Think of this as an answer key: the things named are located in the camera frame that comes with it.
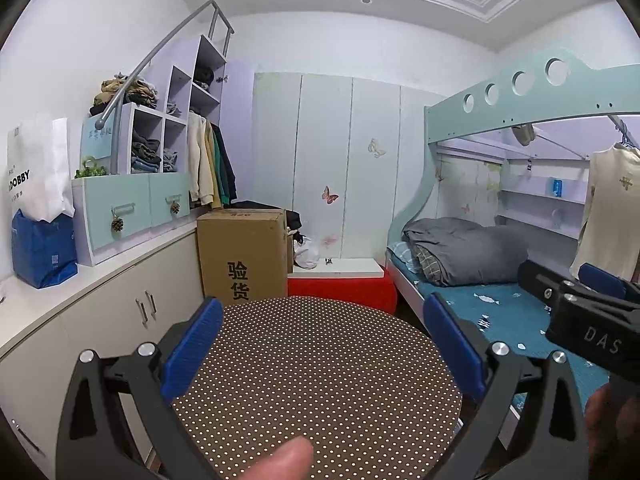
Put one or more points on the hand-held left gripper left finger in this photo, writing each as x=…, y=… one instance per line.
x=192, y=350

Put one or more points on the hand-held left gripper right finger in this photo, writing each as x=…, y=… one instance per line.
x=455, y=350

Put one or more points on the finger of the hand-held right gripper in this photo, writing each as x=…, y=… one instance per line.
x=542, y=282
x=602, y=277

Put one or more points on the person's right hand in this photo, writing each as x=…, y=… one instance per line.
x=617, y=430

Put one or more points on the person's left hand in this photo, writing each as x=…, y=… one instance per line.
x=287, y=460

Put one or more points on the teal candy-print bed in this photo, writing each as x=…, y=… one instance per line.
x=500, y=310

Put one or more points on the cream hanging sweater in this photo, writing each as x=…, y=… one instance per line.
x=610, y=210

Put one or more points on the grey quilt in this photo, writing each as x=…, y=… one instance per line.
x=470, y=252

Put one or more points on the plaid pillow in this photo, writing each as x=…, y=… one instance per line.
x=427, y=262

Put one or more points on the small blue box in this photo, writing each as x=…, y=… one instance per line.
x=557, y=187

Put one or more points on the striped blue pillow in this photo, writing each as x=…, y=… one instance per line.
x=400, y=255

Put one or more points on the low white cabinet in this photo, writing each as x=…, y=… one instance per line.
x=90, y=305

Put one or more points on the brown cardboard box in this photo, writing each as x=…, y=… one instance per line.
x=240, y=245

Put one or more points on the red ottoman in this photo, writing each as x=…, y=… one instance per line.
x=345, y=292

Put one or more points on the brown dotted round table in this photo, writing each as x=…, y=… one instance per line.
x=320, y=370

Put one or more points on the white board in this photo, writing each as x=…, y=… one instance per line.
x=350, y=267

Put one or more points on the white plastic bag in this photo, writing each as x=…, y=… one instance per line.
x=306, y=255

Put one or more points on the beige hat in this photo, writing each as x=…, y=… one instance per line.
x=523, y=135

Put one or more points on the narrow teal drawer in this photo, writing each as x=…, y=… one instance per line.
x=167, y=190

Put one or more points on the black clothing heap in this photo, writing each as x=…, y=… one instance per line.
x=292, y=220

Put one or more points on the yellow hanging garment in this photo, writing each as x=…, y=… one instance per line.
x=214, y=180

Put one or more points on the wide teal drawer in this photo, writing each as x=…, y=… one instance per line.
x=107, y=200

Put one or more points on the blue plastic package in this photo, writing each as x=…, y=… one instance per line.
x=42, y=250

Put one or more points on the green hanging garment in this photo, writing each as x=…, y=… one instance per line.
x=221, y=170

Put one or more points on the dark hanging jacket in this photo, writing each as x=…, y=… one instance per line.
x=229, y=165

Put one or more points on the folded blue jeans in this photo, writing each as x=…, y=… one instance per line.
x=170, y=162

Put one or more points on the pink butterfly sticker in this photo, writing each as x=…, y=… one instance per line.
x=329, y=195

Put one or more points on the folded dark clothes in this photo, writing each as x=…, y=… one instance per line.
x=145, y=152

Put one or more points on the green plant basket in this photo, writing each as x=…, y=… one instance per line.
x=91, y=170

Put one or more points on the pale butterfly sticker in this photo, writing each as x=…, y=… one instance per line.
x=376, y=148

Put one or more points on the white paper shopping bag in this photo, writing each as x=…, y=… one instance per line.
x=40, y=170

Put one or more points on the white wardrobe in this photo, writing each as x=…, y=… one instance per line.
x=345, y=135

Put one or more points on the folded grey clothes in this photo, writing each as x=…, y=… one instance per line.
x=175, y=109

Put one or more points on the khaki clothing pile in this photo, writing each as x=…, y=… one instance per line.
x=135, y=92

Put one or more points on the black folded clothes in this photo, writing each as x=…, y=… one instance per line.
x=204, y=76

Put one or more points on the white stepped shelf unit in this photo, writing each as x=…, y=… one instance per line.
x=155, y=75

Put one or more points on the grey metal handrail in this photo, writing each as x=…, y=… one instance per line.
x=150, y=57

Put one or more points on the white wall shelf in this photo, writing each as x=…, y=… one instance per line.
x=540, y=205

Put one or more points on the pale teal bunk bed frame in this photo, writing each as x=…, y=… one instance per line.
x=505, y=110

